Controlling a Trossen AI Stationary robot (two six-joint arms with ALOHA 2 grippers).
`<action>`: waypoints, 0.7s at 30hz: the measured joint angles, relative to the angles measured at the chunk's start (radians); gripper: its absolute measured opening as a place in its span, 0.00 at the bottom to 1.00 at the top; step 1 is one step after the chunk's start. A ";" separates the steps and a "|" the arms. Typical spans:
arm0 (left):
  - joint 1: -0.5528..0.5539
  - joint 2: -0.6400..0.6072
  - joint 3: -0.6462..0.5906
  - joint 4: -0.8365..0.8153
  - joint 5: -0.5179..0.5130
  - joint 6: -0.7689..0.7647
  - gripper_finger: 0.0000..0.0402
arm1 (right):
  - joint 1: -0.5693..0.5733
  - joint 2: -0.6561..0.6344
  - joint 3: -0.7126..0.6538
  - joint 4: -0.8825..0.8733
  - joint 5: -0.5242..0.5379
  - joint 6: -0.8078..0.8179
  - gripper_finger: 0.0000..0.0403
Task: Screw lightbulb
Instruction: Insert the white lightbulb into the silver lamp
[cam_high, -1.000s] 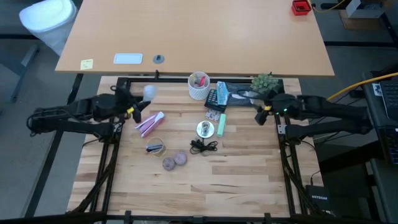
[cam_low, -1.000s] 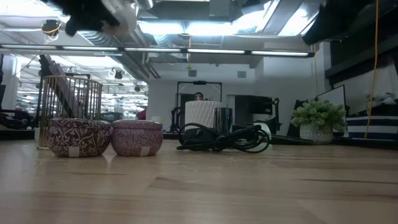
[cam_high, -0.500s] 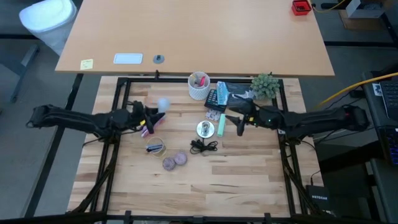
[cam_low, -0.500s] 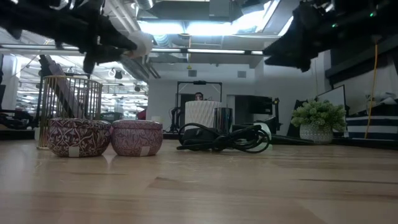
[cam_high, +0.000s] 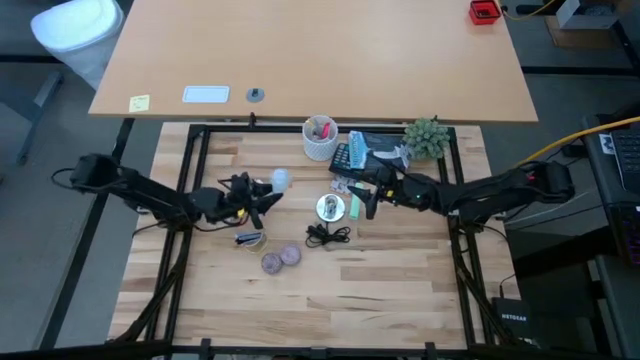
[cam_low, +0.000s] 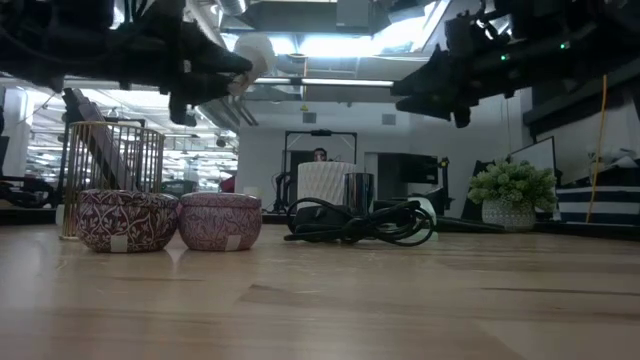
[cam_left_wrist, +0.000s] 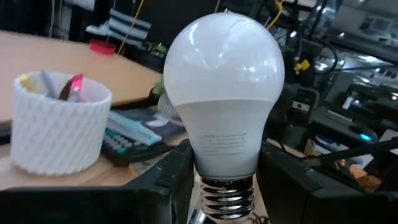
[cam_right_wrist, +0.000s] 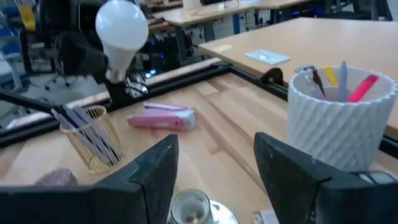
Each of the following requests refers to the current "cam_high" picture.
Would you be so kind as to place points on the red plastic box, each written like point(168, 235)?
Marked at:
point(484, 12)

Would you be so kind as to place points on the blue backlit keyboard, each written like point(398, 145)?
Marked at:
point(631, 235)

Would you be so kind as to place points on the white frosted lightbulb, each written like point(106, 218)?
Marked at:
point(280, 180)

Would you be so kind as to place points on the white ribbed pen cup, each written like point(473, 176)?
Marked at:
point(320, 147)

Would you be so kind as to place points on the tan wooden desk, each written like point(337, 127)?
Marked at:
point(310, 55)

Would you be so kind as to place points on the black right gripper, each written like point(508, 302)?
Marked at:
point(407, 196)

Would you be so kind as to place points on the teal book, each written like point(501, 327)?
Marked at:
point(358, 150)

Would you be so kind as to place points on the yellow marker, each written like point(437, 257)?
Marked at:
point(312, 122)

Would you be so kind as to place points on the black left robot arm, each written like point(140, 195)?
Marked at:
point(150, 195)

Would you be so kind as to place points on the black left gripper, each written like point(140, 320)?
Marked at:
point(240, 197)

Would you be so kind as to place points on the yellow sticky note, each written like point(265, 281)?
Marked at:
point(139, 103)

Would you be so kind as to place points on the brown cardboard box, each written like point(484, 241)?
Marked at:
point(565, 39)

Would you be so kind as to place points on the grey metal box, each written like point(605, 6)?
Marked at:
point(585, 20)

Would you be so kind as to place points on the white trash bin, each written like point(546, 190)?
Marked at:
point(75, 30)

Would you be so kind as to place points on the white rectangular card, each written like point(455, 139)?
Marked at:
point(205, 94)

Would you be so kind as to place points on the grey desk leg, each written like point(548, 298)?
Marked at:
point(40, 117)

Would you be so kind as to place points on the black keyboard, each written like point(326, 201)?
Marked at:
point(627, 155)

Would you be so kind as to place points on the white spotted card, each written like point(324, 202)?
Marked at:
point(342, 186)

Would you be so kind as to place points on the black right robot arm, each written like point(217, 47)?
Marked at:
point(500, 192)

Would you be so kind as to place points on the black aluminium table frame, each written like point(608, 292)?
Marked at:
point(225, 128)

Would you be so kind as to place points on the green succulent in pot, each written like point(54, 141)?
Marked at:
point(426, 139)

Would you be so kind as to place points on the black calculator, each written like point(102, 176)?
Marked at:
point(341, 157)

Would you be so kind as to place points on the red marker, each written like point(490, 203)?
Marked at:
point(326, 130)

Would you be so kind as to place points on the black Netgear router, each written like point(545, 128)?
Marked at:
point(512, 317)

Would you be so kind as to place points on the mint green stapler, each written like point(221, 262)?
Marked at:
point(355, 210)

